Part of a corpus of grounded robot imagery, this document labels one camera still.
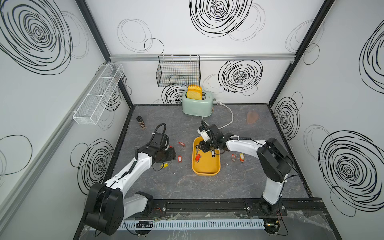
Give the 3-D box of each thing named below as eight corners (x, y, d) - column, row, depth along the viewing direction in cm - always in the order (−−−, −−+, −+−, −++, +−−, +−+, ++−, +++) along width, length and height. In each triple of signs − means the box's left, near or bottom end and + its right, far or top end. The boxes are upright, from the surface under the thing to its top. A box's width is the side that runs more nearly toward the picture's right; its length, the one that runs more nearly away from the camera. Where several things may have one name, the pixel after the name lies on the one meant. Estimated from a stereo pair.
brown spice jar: (139, 129, 107) (135, 120, 99) (140, 124, 110) (137, 115, 102) (145, 129, 107) (141, 120, 99) (146, 124, 110) (143, 115, 102)
